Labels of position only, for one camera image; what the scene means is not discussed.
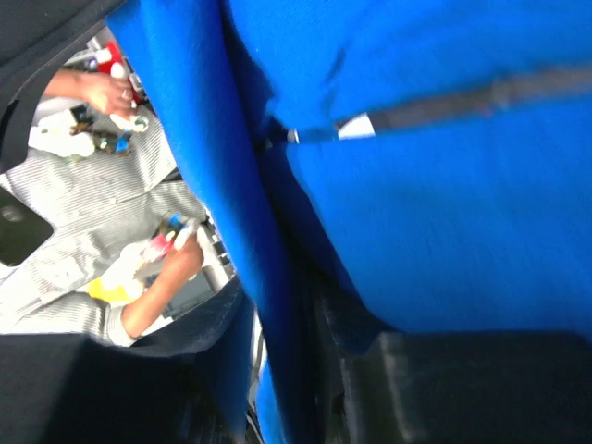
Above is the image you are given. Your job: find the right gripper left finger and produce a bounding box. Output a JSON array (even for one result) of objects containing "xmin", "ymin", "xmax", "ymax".
[{"xmin": 1, "ymin": 279, "xmax": 248, "ymax": 443}]

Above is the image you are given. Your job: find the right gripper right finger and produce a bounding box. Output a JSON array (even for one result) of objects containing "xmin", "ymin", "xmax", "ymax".
[{"xmin": 309, "ymin": 281, "xmax": 591, "ymax": 443}]

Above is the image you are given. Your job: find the blue printed t shirt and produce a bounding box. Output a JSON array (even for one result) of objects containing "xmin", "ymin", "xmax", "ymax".
[{"xmin": 107, "ymin": 1, "xmax": 591, "ymax": 443}]

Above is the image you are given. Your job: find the person in striped shirt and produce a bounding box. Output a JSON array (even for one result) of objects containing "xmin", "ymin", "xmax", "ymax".
[{"xmin": 0, "ymin": 67, "xmax": 209, "ymax": 348}]

